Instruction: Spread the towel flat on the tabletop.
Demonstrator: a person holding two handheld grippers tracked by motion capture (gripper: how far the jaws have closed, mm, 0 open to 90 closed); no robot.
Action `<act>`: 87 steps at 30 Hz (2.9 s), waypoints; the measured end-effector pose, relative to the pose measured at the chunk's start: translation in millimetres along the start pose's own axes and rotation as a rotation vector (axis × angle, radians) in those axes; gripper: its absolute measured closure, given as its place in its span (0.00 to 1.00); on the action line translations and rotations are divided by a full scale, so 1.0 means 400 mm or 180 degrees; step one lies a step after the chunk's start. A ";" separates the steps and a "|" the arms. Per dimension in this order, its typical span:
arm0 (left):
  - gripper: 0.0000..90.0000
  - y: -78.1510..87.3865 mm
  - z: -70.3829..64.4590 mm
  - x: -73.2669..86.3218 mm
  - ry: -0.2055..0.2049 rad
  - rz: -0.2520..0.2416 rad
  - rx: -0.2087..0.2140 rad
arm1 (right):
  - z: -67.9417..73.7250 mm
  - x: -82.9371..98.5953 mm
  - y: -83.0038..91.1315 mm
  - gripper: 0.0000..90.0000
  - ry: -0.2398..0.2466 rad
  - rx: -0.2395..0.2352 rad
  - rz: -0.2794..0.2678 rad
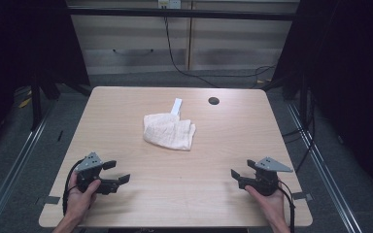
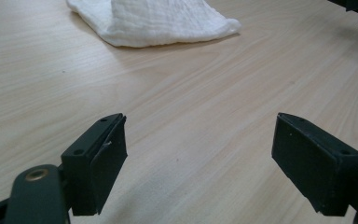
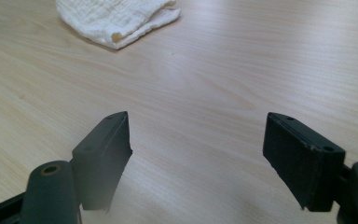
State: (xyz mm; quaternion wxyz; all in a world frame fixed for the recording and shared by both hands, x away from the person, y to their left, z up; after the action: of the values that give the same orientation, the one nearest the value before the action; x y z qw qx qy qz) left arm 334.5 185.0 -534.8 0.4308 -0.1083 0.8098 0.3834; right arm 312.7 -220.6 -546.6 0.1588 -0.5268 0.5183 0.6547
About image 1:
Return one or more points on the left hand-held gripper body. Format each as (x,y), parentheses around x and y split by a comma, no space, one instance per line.
(90,173)

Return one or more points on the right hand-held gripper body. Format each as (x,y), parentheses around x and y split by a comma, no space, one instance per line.
(265,178)

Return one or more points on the white towel with label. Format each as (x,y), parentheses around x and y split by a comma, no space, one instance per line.
(170,131)

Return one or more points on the person's right hand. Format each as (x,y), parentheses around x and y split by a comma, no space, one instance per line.
(270,204)

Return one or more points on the person's left hand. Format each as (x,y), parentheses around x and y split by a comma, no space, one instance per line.
(79,200)

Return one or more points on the grey tape strip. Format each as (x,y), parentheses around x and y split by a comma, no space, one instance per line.
(49,200)
(302,196)

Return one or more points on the black metal stand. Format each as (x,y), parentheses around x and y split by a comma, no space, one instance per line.
(302,100)
(36,103)

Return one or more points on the yellow floor tape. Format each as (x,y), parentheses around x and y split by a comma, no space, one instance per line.
(25,103)

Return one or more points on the black curtain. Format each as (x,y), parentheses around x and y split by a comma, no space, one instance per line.
(22,45)
(353,81)

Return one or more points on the light wooden cabinet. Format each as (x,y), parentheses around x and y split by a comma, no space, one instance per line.
(181,42)

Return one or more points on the black horizontal metal bar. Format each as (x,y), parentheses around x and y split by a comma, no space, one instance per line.
(181,13)

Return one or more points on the metal floor rail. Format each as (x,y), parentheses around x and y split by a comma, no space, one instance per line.
(323,168)
(16,168)

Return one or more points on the white wall power outlet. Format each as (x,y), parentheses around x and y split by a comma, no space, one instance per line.
(169,4)

